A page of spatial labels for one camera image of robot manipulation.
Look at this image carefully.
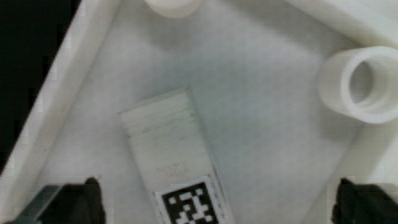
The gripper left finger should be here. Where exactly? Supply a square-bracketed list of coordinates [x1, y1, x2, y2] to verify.
[12, 177, 107, 224]

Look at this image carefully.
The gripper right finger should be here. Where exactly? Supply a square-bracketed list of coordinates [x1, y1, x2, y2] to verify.
[331, 178, 398, 224]

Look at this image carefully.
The white desk top tray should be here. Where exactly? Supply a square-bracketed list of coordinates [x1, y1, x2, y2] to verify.
[0, 0, 398, 224]

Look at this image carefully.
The white desk leg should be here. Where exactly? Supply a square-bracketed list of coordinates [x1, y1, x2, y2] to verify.
[287, 0, 398, 48]

